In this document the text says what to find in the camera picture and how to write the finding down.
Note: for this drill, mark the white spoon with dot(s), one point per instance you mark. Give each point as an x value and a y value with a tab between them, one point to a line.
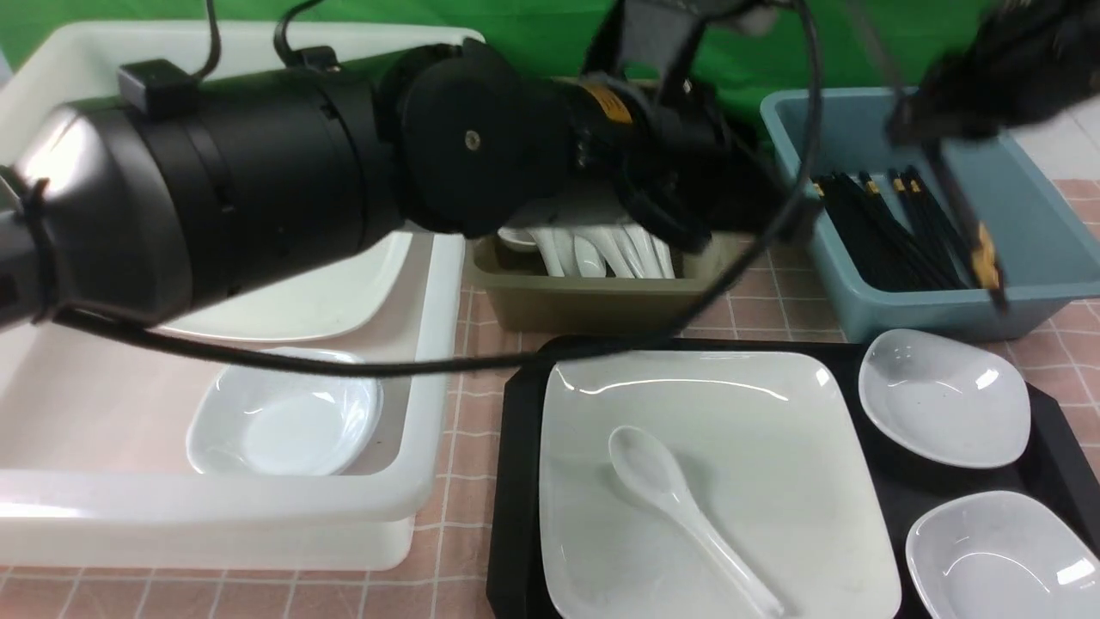
548	248
614	249
648	468
655	256

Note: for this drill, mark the white square rice plate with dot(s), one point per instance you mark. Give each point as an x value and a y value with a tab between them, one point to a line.
769	450

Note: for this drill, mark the small white bowl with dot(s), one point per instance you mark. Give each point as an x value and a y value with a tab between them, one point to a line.
261	422
1001	554
944	400

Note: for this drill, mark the black chopstick gold tip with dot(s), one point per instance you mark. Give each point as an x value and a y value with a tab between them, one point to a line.
983	257

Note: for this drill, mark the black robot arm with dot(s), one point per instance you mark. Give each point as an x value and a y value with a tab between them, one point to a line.
180	193

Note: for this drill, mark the white square plate in bin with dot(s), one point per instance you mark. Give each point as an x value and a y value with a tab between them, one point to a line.
320	304

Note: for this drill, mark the olive green plastic bin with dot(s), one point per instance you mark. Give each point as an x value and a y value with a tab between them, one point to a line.
593	301

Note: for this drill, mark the small white bowl in bin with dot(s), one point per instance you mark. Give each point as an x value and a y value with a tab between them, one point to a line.
261	422

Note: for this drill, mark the black chopsticks bundle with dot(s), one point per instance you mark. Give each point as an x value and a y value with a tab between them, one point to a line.
894	232

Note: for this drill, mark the large white plastic bin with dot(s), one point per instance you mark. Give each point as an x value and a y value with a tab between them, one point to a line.
95	472

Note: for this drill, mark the blue plastic bin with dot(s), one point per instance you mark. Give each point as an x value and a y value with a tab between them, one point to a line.
1048	255

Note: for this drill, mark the black plastic tray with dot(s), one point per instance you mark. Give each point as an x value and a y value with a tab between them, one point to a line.
1053	470

